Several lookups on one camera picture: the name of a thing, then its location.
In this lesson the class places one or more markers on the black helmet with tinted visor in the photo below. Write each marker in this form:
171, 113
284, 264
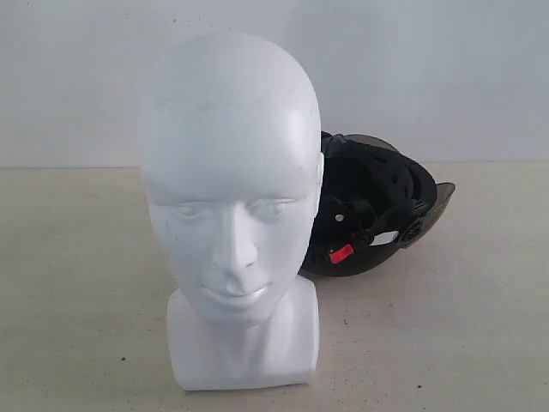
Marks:
374, 201

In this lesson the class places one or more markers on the white mannequin head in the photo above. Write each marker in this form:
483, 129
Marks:
231, 160

